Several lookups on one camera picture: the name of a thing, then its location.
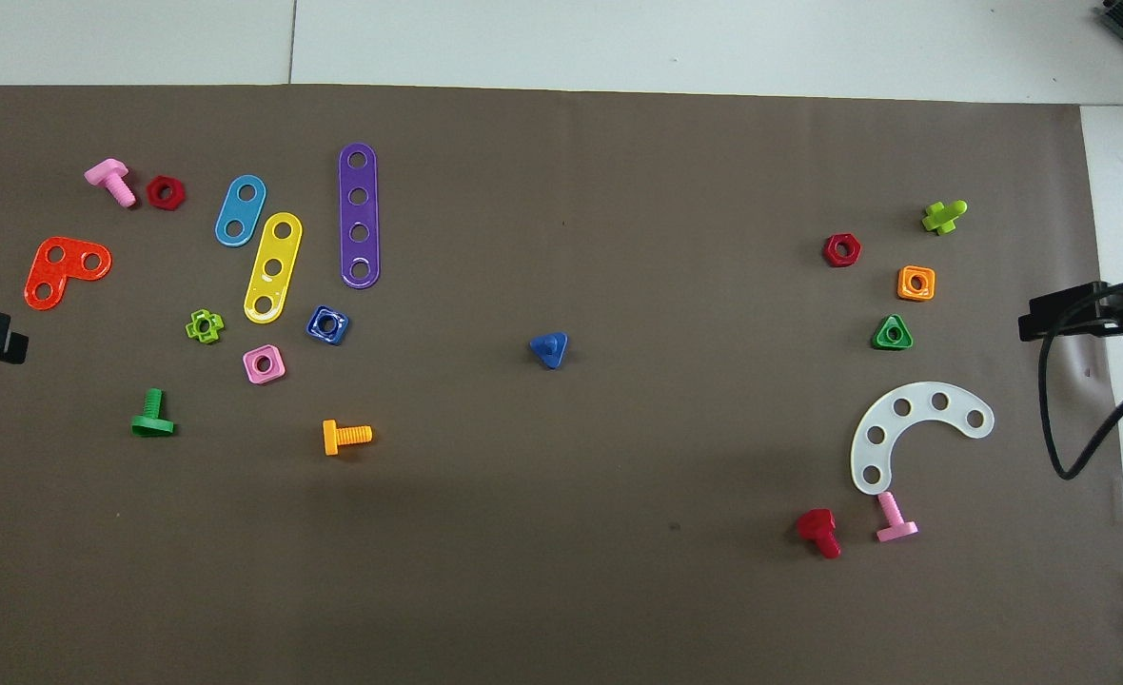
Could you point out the blue square nut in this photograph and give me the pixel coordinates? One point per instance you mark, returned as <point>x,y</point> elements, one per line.
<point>315,332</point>

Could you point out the blue triangle-head screw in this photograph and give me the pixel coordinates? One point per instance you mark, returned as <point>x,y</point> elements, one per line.
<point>547,347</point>

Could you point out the green square-head screw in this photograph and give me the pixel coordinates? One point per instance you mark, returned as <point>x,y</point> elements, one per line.
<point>152,425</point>

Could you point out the pink square-head screw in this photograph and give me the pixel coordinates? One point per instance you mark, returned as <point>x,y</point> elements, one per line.
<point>896,531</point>
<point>108,174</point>

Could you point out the lime green cross-head screw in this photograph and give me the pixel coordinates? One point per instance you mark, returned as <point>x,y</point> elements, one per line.
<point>942,219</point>

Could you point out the lime green cross nut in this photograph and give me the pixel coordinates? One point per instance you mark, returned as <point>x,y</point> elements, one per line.
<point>191,329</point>

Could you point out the orange square nut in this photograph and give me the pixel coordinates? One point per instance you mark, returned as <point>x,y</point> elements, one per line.
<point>904,292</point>

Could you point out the red hex nut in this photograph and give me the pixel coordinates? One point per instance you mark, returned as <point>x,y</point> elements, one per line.
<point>153,194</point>
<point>829,252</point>

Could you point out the green triangle nut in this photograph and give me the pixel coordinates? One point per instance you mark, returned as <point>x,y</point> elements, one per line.
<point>880,342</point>

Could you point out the pink square nut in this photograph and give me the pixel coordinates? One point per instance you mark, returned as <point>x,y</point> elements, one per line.
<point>277,374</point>

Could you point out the orange square-head screw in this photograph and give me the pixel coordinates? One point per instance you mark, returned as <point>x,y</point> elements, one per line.
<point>331,438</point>

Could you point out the red hex-head screw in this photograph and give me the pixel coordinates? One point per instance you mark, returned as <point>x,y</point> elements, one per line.
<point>817,525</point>

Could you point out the orange-red L-shaped plate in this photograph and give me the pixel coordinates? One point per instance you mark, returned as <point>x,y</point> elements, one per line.
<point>65,271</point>

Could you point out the white curved five-hole plate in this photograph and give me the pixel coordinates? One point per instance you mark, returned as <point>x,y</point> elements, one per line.
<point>920,401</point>

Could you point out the light blue two-hole plate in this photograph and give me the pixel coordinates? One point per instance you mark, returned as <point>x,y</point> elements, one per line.
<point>241,210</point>

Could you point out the yellow three-hole plate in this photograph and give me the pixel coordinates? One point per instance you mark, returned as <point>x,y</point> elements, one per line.
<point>278,249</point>

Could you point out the purple four-hole plate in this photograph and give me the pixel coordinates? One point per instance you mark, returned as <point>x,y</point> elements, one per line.
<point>359,214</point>

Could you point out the brown table mat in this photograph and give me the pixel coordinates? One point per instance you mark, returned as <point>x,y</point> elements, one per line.
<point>561,495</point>

